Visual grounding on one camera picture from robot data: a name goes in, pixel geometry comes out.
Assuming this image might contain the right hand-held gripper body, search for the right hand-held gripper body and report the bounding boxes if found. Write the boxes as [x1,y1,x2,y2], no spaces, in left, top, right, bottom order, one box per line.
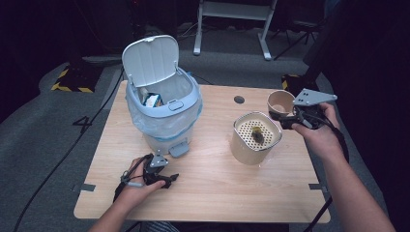
[291,88,338,131]

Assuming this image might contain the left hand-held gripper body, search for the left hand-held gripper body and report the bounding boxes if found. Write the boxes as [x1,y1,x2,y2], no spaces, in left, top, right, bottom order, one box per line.
[142,154,170,186]

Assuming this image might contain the brown paper cup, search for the brown paper cup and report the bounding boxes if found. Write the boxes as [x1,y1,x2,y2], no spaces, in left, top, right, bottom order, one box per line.
[266,89,297,118]

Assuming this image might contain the dark yellow food scraps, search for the dark yellow food scraps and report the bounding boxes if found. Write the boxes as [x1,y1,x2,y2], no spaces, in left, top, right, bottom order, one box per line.
[249,126,266,146]

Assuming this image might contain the beige strainer container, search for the beige strainer container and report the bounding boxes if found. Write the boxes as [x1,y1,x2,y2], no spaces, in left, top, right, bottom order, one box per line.
[229,110,283,166]

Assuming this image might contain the white and blue pedal bin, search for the white and blue pedal bin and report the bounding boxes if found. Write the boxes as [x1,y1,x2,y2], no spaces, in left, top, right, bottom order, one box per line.
[121,34,204,160]

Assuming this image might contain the person's left hand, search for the person's left hand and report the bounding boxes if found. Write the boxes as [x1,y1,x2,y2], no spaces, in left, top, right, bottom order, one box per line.
[120,157,167,206]

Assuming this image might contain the person's right hand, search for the person's right hand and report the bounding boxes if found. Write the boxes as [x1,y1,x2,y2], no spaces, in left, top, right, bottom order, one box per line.
[291,101,345,160]

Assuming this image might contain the black yellow striped stand base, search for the black yellow striped stand base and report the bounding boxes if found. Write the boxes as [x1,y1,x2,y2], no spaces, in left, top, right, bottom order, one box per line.
[50,65,100,95]
[280,73,325,98]

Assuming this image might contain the person's striped clothing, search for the person's striped clothing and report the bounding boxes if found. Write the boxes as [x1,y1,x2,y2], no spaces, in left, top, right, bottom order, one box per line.
[139,220,181,232]

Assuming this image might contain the clear plastic bin liner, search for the clear plastic bin liner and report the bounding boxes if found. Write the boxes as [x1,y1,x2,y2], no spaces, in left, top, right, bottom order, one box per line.
[126,72,204,140]

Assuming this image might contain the grey tape piece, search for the grey tape piece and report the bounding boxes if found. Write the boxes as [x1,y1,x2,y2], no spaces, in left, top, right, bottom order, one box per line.
[307,183,330,194]
[71,183,97,193]

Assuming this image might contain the grey flat stand base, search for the grey flat stand base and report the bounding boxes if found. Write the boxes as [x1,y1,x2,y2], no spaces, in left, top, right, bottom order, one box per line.
[81,53,125,68]

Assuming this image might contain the left hand-held gripper cable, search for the left hand-held gripper cable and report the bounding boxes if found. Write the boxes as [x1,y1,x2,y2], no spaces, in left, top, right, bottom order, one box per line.
[112,153,154,204]

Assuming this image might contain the hand-held gripper cable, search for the hand-held gripper cable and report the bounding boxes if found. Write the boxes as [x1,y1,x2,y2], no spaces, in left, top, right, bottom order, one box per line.
[112,153,154,204]
[294,107,351,232]

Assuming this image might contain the right hand-held gripper cable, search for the right hand-held gripper cable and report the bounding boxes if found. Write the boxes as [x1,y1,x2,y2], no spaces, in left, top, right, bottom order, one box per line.
[294,107,351,232]

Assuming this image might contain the long black floor cable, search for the long black floor cable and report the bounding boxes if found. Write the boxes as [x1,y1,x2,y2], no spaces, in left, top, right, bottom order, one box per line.
[12,66,127,232]

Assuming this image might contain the white metal desk frame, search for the white metal desk frame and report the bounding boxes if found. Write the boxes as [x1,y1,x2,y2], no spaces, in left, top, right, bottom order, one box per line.
[192,0,278,62]

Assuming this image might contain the bundle of floor cables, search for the bundle of floor cables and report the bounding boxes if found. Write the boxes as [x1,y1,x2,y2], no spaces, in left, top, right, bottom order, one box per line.
[141,21,202,50]

